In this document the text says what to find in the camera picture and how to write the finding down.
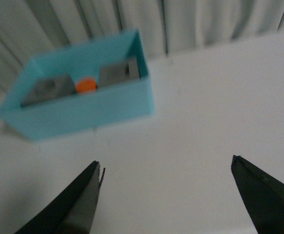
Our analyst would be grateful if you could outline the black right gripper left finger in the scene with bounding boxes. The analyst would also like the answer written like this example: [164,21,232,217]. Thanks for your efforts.
[16,161,105,234]

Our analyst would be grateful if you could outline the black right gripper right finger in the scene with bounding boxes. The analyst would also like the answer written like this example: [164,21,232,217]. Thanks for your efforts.
[231,155,284,234]

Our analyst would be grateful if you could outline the orange cylinder with white numbers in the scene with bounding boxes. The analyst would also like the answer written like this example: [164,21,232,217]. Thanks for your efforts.
[75,77,98,94]

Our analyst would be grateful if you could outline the gray cube with round hole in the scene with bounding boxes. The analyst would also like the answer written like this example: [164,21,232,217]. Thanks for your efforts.
[20,75,77,107]

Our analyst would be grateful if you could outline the white pleated curtain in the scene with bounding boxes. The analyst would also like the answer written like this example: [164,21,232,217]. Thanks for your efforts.
[0,0,284,93]

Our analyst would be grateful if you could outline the light blue plastic box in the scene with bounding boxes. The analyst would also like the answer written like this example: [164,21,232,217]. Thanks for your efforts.
[0,30,154,141]

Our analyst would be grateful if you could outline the gray cube with square hole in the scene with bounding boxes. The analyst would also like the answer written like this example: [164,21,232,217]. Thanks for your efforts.
[98,57,140,88]

